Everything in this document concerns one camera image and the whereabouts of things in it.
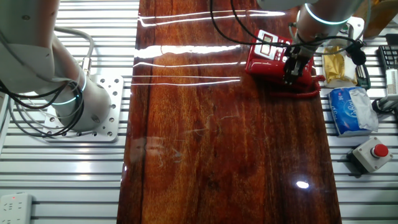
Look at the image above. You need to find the black computer keyboard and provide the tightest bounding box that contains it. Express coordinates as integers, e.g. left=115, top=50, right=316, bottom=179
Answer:
left=377, top=45, right=398, bottom=71

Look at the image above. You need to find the gold tissue pack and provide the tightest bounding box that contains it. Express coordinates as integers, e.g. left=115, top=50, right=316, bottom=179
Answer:
left=322, top=45, right=361, bottom=88

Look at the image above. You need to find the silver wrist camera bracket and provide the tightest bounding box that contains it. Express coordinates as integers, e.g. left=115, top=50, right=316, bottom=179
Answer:
left=348, top=16, right=365, bottom=41

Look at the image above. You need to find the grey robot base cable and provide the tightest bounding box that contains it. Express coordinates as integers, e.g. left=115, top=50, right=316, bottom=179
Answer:
left=52, top=26, right=96, bottom=77

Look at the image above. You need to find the white power strip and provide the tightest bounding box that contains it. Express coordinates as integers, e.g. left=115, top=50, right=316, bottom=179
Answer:
left=0, top=192, right=34, bottom=224

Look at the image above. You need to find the grey box red stop button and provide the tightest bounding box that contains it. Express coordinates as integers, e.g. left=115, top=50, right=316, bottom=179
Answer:
left=346, top=136, right=394, bottom=175

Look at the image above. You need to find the red telephone base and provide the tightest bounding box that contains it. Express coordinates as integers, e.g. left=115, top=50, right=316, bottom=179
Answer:
left=244, top=29, right=313, bottom=91

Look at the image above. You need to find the silver robot mounting plate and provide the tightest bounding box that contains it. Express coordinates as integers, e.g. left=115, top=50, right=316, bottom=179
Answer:
left=42, top=74, right=124, bottom=143

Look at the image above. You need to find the blue tissue pack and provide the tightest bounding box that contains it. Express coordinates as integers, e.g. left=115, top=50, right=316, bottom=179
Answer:
left=328, top=86, right=379, bottom=138

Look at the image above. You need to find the small dark ribbed object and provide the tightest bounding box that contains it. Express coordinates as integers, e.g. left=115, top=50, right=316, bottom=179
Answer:
left=356, top=62, right=373, bottom=91

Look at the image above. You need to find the brown cardboard box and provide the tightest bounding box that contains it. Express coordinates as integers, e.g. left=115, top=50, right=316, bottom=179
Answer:
left=354, top=0, right=398, bottom=40

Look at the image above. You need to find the reddish brown wooden board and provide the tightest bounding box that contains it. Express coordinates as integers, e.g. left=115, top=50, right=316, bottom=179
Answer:
left=116, top=0, right=343, bottom=224

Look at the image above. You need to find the black camera cable with plug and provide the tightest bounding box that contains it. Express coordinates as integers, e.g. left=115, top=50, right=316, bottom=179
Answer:
left=210, top=0, right=368, bottom=66

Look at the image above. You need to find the red phone cord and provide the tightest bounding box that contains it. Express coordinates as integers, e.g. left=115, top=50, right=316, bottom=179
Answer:
left=269, top=74, right=326, bottom=100

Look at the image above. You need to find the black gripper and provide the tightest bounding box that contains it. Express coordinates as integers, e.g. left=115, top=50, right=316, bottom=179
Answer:
left=282, top=46, right=312, bottom=86

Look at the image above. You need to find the looped black cable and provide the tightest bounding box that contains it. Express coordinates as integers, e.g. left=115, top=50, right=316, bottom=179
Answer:
left=0, top=79, right=85, bottom=139

